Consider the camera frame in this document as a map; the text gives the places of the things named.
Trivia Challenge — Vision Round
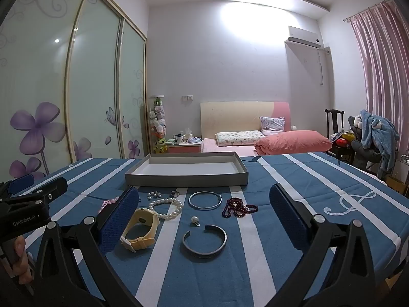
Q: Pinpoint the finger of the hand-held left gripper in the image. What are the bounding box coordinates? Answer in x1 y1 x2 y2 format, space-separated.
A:
0 177 69 212
0 174 35 199

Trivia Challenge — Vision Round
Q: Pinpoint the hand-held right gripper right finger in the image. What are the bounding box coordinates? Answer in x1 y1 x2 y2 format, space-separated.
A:
269 183 377 307

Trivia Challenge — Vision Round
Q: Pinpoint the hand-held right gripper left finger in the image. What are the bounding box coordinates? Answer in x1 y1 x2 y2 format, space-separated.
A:
30 186 140 307

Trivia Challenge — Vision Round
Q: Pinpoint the pink bead bracelet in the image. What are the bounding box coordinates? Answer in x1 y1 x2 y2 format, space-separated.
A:
98 198 120 213

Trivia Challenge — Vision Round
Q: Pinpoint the cream wrist watch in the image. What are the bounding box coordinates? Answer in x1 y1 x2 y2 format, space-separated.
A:
120 207 160 253

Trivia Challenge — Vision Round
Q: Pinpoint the white pearl bracelet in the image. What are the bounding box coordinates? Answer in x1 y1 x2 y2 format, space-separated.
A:
147 198 184 221

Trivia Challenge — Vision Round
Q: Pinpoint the dark red bead necklace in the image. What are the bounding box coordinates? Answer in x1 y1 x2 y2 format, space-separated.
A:
222 197 259 218

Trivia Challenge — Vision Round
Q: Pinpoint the thin silver bangle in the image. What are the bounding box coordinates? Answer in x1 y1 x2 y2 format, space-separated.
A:
188 191 222 211

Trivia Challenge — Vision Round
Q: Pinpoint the silver cuff bracelet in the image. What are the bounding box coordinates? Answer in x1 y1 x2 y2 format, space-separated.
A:
182 224 227 258

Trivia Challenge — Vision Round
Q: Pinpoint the grey cardboard tray box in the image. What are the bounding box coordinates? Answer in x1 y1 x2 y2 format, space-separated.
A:
124 151 249 187

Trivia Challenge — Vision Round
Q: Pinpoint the person's left hand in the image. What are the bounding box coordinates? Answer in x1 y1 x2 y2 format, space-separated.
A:
12 234 34 282

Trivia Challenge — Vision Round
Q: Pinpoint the folded pink quilt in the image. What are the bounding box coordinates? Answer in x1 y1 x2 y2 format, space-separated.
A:
255 130 333 156

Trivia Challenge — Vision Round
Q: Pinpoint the white printed pillow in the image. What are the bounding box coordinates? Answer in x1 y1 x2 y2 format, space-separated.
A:
215 130 266 146

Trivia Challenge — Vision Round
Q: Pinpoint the purple floral pillow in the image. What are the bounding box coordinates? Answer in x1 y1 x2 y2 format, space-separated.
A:
259 116 286 132

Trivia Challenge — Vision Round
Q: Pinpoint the blue white striped tablecloth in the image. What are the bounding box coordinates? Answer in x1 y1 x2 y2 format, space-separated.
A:
22 152 406 307

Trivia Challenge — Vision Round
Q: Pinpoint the red yellow toy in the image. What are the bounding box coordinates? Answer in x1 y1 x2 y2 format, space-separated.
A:
332 131 355 148

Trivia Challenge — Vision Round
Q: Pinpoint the pink nightstand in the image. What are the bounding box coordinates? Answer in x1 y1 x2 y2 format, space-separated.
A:
168 141 202 154

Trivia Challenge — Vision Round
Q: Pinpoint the dark wooden chair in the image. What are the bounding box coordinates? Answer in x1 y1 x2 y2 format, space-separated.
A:
325 109 355 164

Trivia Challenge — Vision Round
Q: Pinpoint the stack of plush toys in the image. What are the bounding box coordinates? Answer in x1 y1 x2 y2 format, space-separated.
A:
152 95 168 154

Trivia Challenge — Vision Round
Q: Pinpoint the flower print sliding wardrobe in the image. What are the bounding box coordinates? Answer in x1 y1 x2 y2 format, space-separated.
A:
0 0 151 183

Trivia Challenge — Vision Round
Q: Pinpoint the bed with cream pink headboard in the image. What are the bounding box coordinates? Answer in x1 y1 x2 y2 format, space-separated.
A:
200 101 292 157

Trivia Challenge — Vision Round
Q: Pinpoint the blue fleece garment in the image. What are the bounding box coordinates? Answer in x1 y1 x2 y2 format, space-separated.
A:
357 109 400 178

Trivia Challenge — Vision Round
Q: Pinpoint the white pipe cover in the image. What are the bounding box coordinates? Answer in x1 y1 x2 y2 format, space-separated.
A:
318 47 331 85

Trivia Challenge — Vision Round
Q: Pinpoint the pink curtain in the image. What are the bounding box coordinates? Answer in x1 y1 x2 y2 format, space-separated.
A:
348 0 409 173

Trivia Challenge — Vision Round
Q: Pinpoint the white air conditioner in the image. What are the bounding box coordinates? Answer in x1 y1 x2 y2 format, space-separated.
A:
285 26 322 49

